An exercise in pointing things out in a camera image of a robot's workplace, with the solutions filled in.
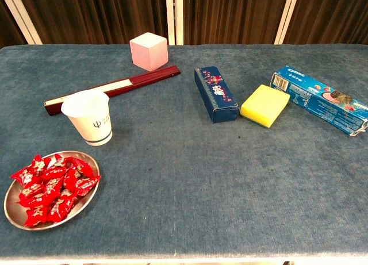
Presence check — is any pink cube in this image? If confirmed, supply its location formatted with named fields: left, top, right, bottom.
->
left=129, top=32, right=169, bottom=72

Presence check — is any metal bowl of red candies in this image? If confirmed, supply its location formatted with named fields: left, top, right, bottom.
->
left=3, top=149, right=101, bottom=231

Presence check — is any blue Oreo cookie box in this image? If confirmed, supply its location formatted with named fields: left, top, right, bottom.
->
left=269, top=65, right=368, bottom=138

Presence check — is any white frame post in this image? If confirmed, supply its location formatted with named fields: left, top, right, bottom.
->
left=274, top=0, right=301, bottom=45
left=165, top=0, right=176, bottom=45
left=174, top=0, right=185, bottom=45
left=0, top=0, right=44, bottom=45

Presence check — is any dark blue printed box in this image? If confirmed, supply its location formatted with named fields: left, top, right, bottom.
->
left=194, top=65, right=240, bottom=124

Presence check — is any dark red folded fan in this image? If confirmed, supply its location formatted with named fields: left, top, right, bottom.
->
left=43, top=65, right=182, bottom=117

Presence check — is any white paper cup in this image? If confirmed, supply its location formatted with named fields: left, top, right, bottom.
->
left=60, top=89, right=113, bottom=147

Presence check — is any dark brown curtain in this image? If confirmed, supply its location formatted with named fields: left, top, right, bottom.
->
left=183, top=0, right=290, bottom=45
left=283, top=0, right=368, bottom=45
left=16, top=0, right=169, bottom=45
left=0, top=0, right=29, bottom=49

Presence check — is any yellow sponge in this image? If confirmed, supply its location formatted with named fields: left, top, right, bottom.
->
left=240, top=84, right=291, bottom=129

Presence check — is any blue table cloth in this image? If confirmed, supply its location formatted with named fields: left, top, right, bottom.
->
left=0, top=44, right=368, bottom=262

